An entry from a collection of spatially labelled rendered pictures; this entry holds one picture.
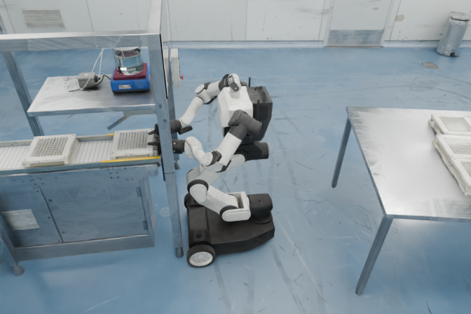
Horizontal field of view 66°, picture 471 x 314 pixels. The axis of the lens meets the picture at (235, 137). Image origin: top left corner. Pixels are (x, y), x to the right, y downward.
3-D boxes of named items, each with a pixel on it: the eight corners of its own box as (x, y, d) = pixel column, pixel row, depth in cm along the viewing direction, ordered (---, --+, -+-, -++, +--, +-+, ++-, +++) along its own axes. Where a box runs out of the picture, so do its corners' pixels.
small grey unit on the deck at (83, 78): (102, 81, 204) (100, 71, 200) (101, 87, 198) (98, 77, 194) (80, 82, 202) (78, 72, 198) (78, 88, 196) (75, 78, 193)
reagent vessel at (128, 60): (145, 62, 203) (140, 30, 192) (144, 75, 191) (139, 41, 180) (117, 64, 201) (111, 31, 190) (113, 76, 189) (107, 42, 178)
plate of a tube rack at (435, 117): (465, 117, 259) (466, 115, 258) (481, 137, 239) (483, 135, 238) (429, 115, 260) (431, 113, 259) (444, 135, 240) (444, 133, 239)
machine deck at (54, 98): (158, 78, 217) (157, 71, 215) (155, 111, 187) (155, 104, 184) (49, 83, 209) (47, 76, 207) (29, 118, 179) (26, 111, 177)
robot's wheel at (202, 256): (220, 252, 256) (202, 240, 245) (221, 258, 252) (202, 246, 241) (198, 265, 261) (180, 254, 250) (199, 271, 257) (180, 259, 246)
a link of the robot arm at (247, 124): (244, 141, 202) (256, 120, 201) (247, 144, 193) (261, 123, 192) (226, 130, 199) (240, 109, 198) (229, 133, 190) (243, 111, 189)
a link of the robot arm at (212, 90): (201, 81, 253) (221, 74, 236) (212, 94, 259) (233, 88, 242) (193, 92, 248) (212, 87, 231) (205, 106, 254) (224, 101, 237)
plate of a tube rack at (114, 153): (110, 157, 210) (109, 154, 209) (115, 133, 230) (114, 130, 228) (153, 154, 213) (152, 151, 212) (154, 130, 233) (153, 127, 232)
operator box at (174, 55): (179, 77, 302) (177, 48, 287) (180, 87, 289) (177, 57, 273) (172, 78, 301) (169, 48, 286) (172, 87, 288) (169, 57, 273)
